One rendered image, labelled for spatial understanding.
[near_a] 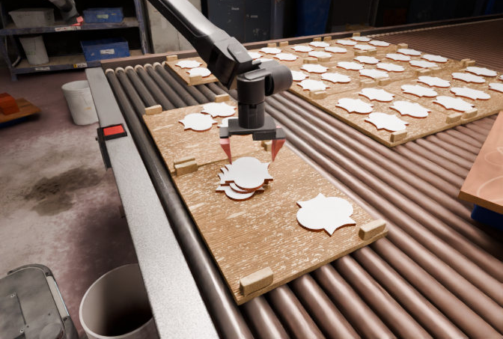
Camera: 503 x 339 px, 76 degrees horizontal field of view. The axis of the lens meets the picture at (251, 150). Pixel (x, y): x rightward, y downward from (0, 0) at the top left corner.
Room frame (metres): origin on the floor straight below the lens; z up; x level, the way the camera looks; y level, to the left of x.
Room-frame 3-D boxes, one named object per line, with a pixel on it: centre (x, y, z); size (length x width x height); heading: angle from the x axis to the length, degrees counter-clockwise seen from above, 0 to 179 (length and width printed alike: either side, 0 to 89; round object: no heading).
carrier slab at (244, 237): (0.60, -0.04, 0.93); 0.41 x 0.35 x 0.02; 27
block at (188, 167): (0.71, 0.17, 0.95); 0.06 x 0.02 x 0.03; 117
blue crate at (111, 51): (4.98, 2.21, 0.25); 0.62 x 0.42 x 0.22; 119
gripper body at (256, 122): (0.63, 0.00, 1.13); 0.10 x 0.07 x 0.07; 96
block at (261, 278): (0.36, -0.01, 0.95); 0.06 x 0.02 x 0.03; 117
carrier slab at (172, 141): (0.97, 0.15, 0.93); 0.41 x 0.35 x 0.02; 27
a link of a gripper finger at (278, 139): (0.64, -0.04, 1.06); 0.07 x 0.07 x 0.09; 6
